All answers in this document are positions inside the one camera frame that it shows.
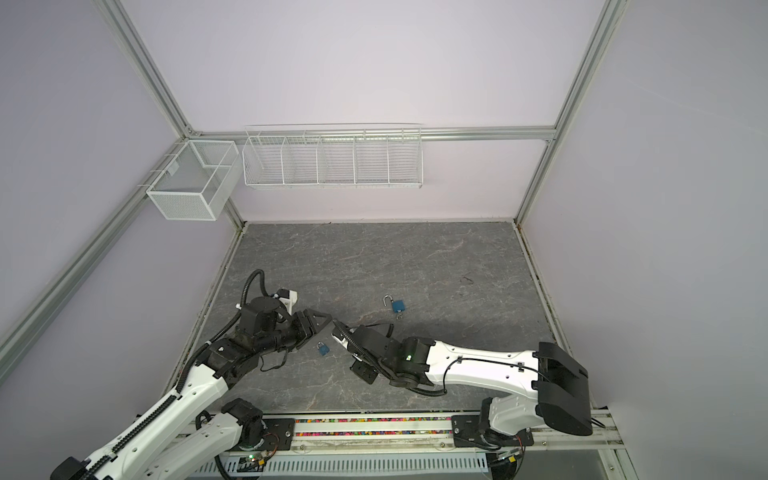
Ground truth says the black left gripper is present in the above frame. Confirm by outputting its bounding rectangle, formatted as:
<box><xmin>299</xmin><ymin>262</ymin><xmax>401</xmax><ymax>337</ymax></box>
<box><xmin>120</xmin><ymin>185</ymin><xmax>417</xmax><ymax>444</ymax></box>
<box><xmin>256</xmin><ymin>308</ymin><xmax>332</xmax><ymax>356</ymax></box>

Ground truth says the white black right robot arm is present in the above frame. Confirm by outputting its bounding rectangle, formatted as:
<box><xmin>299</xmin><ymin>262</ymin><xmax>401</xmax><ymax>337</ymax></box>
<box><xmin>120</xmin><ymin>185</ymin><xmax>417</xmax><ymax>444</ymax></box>
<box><xmin>333</xmin><ymin>320</ymin><xmax>593</xmax><ymax>439</ymax></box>

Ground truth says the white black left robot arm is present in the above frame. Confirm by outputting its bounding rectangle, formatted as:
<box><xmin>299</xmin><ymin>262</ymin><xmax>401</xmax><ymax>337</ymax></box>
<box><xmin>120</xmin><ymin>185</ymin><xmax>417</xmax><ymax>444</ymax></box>
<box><xmin>51</xmin><ymin>269</ymin><xmax>333</xmax><ymax>479</ymax></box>

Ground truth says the white mesh box basket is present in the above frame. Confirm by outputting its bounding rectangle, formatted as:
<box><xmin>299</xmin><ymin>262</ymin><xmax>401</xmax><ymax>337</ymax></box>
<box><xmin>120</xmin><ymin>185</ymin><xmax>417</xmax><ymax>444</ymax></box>
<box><xmin>147</xmin><ymin>140</ymin><xmax>243</xmax><ymax>221</ymax></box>

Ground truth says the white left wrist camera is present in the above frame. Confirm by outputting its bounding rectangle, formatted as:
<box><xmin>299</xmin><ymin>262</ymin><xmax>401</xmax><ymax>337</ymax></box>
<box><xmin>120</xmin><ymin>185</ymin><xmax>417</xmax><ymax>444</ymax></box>
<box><xmin>273</xmin><ymin>288</ymin><xmax>298</xmax><ymax>315</ymax></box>

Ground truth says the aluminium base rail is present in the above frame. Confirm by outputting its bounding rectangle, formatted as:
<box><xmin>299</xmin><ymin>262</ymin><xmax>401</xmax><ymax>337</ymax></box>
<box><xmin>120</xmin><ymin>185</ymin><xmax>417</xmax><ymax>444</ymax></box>
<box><xmin>264</xmin><ymin>410</ymin><xmax>626</xmax><ymax>456</ymax></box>

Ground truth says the white vented cable duct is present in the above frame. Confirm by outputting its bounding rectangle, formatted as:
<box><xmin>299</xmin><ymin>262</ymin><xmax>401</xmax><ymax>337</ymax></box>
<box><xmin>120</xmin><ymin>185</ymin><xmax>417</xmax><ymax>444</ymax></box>
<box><xmin>223</xmin><ymin>452</ymin><xmax>491</xmax><ymax>479</ymax></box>

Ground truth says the white wire long basket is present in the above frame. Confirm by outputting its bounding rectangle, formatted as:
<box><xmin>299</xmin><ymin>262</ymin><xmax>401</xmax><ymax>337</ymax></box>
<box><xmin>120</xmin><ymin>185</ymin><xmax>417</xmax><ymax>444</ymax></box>
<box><xmin>241</xmin><ymin>123</ymin><xmax>424</xmax><ymax>189</ymax></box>

